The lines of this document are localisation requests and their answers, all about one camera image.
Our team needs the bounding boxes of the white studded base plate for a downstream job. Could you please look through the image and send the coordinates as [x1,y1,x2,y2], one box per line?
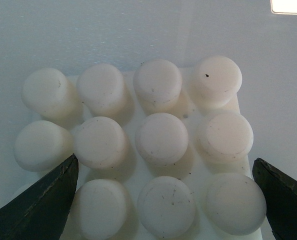
[14,56,266,240]

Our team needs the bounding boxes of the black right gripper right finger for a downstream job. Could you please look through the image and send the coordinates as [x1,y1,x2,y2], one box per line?
[252,158,297,240]

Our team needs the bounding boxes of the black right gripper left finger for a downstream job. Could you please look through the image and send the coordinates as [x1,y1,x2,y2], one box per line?
[0,155,79,240]

